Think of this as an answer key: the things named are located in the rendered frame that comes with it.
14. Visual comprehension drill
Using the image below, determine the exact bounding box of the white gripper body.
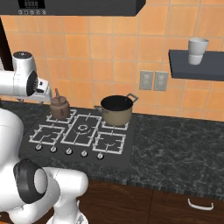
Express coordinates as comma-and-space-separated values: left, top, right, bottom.
28, 87, 54, 104

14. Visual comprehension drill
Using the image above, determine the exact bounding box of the brown kettle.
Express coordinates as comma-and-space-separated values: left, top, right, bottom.
49, 88, 71, 121

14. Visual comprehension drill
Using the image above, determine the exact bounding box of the black gas hob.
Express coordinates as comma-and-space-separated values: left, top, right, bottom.
18, 107, 138, 171

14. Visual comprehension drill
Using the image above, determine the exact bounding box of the tan pot with black interior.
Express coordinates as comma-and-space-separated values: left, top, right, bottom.
93, 93, 139, 127

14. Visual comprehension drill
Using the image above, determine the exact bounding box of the black range hood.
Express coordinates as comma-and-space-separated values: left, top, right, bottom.
0, 0, 147, 18

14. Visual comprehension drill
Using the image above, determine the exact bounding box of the brown wooden cupboard door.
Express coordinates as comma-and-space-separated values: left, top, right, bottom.
76, 178, 155, 224

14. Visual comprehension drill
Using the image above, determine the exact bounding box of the white cup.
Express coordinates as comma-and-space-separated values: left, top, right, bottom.
186, 37, 210, 66

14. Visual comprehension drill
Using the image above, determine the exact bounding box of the brown wooden drawer front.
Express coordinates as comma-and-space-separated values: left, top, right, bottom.
147, 188, 224, 224

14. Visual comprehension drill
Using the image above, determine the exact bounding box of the grey wall outlet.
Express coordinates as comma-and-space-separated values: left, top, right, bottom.
138, 69, 155, 91
153, 70, 170, 92

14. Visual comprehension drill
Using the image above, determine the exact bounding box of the dark wall shelf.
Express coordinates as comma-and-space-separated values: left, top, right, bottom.
168, 49, 224, 82

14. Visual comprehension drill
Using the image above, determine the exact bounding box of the white drawer handle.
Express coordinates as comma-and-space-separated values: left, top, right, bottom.
186, 198, 215, 212

